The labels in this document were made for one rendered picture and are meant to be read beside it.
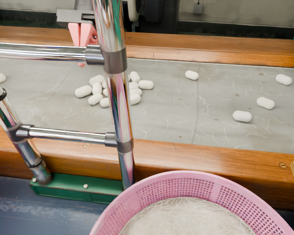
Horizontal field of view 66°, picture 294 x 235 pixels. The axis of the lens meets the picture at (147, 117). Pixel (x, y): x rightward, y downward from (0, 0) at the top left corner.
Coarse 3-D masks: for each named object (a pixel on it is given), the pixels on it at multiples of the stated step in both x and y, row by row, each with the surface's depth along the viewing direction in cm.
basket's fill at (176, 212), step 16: (144, 208) 34; (160, 208) 34; (176, 208) 34; (192, 208) 34; (208, 208) 34; (224, 208) 34; (128, 224) 33; (144, 224) 32; (160, 224) 32; (176, 224) 32; (192, 224) 32; (208, 224) 32; (224, 224) 32; (240, 224) 33
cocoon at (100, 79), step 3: (99, 75) 54; (93, 78) 53; (96, 78) 53; (99, 78) 53; (102, 78) 54; (90, 81) 53; (93, 81) 52; (96, 81) 53; (99, 81) 53; (102, 81) 54; (90, 84) 53
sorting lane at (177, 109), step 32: (0, 64) 61; (32, 64) 61; (64, 64) 61; (128, 64) 61; (160, 64) 61; (192, 64) 60; (224, 64) 60; (32, 96) 52; (64, 96) 52; (160, 96) 51; (192, 96) 51; (224, 96) 51; (256, 96) 51; (288, 96) 51; (64, 128) 44; (96, 128) 44; (160, 128) 44; (192, 128) 44; (224, 128) 44; (256, 128) 44; (288, 128) 44
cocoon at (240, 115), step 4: (236, 112) 45; (240, 112) 44; (244, 112) 44; (248, 112) 44; (236, 116) 44; (240, 116) 44; (244, 116) 44; (248, 116) 44; (240, 120) 45; (244, 120) 44; (248, 120) 44
